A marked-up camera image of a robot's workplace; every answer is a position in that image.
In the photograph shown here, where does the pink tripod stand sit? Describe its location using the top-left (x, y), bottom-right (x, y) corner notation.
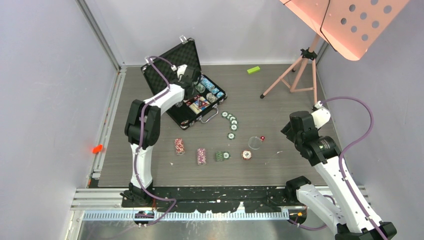
top-left (259, 33), bottom-right (321, 105)

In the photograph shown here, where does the green chip row in case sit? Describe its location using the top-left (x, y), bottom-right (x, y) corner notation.
top-left (195, 83), bottom-right (206, 94)

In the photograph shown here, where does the red 100 chip stack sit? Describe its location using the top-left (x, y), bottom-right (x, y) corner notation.
top-left (241, 150), bottom-right (253, 160)

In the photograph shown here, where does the orange clip on rail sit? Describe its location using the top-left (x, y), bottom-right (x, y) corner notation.
top-left (91, 144), bottom-right (103, 154)

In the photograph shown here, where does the purple white chip roll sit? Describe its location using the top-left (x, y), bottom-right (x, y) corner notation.
top-left (196, 148), bottom-right (207, 166)

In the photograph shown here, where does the card deck in case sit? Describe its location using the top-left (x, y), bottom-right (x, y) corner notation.
top-left (188, 96), bottom-right (211, 114)

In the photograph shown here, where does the grey chip row in case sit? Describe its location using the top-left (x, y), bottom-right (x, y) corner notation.
top-left (206, 92), bottom-right (218, 104)

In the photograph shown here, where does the clear dealer button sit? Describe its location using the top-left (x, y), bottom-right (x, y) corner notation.
top-left (247, 136), bottom-right (263, 150)

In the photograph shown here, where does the blue chip row in case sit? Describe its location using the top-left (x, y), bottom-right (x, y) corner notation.
top-left (200, 75), bottom-right (225, 98)

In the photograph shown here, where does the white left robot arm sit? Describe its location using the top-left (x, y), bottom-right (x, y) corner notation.
top-left (122, 64), bottom-right (202, 207)

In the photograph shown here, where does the green block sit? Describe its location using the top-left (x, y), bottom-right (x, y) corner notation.
top-left (246, 66), bottom-right (261, 75)

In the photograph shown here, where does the pink perforated panel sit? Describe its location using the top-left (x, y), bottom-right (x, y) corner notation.
top-left (282, 0), bottom-right (408, 61)

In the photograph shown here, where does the red white chip roll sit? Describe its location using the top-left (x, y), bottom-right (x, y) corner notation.
top-left (174, 138), bottom-right (185, 156)

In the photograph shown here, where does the green 20 chip beside stack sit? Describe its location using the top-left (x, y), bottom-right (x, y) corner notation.
top-left (222, 151), bottom-right (231, 160)

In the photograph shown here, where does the green 20 chip lone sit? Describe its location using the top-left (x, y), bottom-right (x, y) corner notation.
top-left (227, 132), bottom-right (235, 140)

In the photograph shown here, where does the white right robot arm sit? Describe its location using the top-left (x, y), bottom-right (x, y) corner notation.
top-left (281, 107), bottom-right (397, 240)

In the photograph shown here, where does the green chip stack lying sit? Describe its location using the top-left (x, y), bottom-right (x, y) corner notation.
top-left (215, 151), bottom-right (225, 162)

